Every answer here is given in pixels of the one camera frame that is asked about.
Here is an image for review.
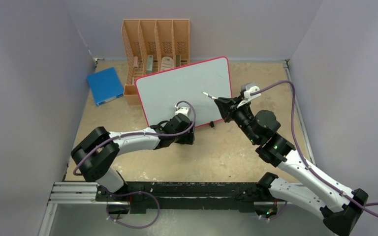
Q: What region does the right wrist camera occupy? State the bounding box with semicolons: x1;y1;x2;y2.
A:
237;83;261;108

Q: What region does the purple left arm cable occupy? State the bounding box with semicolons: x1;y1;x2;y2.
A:
73;100;197;177

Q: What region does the orange plastic file organizer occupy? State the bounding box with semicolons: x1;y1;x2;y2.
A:
121;19;190;99

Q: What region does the pink-framed whiteboard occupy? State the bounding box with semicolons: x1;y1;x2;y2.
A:
135;56;232;127

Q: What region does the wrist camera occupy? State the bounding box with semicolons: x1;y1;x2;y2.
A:
175;104;191;117
237;83;261;108

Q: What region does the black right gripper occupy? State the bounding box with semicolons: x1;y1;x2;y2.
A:
215;95;259;144

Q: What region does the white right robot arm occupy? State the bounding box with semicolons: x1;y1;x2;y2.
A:
214;97;368;236

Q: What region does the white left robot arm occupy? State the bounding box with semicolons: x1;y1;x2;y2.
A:
71;114;194;201

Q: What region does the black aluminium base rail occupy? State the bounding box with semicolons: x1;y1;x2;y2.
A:
49;181;287;216

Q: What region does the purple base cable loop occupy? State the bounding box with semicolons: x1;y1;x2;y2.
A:
105;191;161;229

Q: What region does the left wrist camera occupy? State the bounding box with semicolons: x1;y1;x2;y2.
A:
175;104;191;117

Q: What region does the green whiteboard marker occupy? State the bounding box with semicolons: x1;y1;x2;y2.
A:
203;92;216;100

